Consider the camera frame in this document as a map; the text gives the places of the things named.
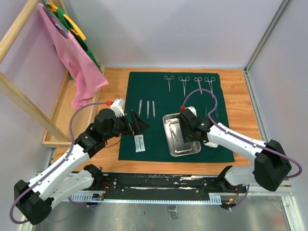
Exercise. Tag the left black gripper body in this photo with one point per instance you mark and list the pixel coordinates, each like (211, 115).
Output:
(121, 126)

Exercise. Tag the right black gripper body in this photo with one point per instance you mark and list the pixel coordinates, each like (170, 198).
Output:
(187, 136)

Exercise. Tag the green white packet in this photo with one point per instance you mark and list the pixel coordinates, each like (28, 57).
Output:
(139, 143)

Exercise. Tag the steel scalpel handle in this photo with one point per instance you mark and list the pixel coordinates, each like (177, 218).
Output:
(153, 106)
(148, 109)
(140, 107)

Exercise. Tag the white cotton balls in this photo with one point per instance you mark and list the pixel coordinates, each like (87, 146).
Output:
(210, 144)

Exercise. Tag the steel instrument tray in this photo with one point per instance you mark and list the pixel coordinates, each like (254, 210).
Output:
(179, 148)

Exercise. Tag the dark green surgical cloth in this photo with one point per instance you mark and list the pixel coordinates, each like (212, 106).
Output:
(151, 86)

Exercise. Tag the steel forceps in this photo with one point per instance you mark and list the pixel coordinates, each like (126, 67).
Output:
(210, 82)
(199, 80)
(184, 80)
(169, 79)

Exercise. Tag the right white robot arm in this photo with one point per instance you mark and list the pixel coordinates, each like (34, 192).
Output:
(269, 165)

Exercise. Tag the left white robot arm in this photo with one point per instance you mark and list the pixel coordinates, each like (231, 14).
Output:
(36, 198)

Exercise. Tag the pink shirt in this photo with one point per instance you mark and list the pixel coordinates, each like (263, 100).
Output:
(87, 76)

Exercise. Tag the wooden clothes rack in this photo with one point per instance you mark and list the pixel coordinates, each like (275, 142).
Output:
(33, 66)

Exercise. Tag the grey hanger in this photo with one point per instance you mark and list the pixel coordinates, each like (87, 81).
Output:
(54, 19)

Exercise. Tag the green garment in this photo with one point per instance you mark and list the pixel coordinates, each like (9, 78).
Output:
(90, 51)

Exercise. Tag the yellow hanger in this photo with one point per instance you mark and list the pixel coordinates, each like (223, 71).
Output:
(57, 8)

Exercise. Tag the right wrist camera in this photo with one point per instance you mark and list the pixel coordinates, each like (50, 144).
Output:
(191, 108)

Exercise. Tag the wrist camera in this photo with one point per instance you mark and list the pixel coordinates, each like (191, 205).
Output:
(117, 107)
(191, 108)

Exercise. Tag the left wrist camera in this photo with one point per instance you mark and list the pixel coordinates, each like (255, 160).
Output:
(117, 107)

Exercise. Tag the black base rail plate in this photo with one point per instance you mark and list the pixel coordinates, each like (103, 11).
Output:
(153, 184)

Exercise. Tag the grey slotted cable duct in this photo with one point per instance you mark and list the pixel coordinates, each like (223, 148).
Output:
(195, 198)

